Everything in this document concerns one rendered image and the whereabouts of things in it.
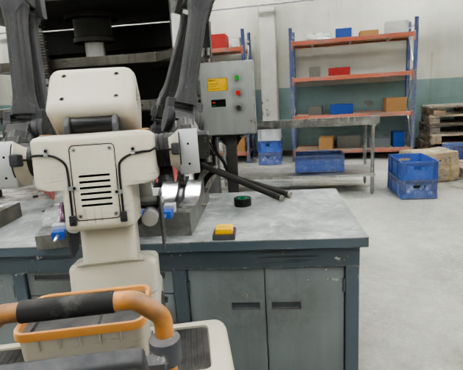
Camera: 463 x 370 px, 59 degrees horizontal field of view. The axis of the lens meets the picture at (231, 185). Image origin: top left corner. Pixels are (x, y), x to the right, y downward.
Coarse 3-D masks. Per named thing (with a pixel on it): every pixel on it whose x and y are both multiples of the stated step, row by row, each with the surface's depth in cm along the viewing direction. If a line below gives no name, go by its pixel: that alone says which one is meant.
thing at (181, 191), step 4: (168, 176) 185; (172, 176) 185; (188, 176) 184; (160, 180) 186; (164, 180) 183; (168, 180) 184; (172, 180) 185; (176, 180) 184; (156, 184) 182; (160, 184) 186; (180, 184) 182; (180, 188) 177; (184, 188) 177; (176, 192) 175; (180, 192) 175; (184, 192) 174; (176, 196) 173; (180, 196) 173; (176, 200) 171; (180, 200) 171; (176, 204) 165
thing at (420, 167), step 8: (392, 160) 488; (408, 160) 507; (416, 160) 505; (424, 160) 491; (432, 160) 465; (392, 168) 492; (400, 168) 458; (408, 168) 452; (416, 168) 508; (424, 168) 449; (432, 168) 450; (400, 176) 459; (408, 176) 455; (416, 176) 454; (424, 176) 453; (432, 176) 452
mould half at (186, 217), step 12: (192, 180) 183; (168, 192) 175; (192, 192) 174; (204, 192) 186; (180, 204) 162; (192, 204) 161; (180, 216) 150; (192, 216) 154; (144, 228) 152; (156, 228) 152; (168, 228) 152; (180, 228) 151; (192, 228) 153
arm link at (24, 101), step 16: (0, 0) 107; (16, 0) 108; (32, 0) 114; (16, 16) 108; (16, 32) 108; (16, 48) 108; (16, 64) 109; (16, 80) 109; (32, 80) 113; (16, 96) 109; (32, 96) 111; (16, 112) 109; (32, 112) 110; (32, 128) 109; (48, 128) 115
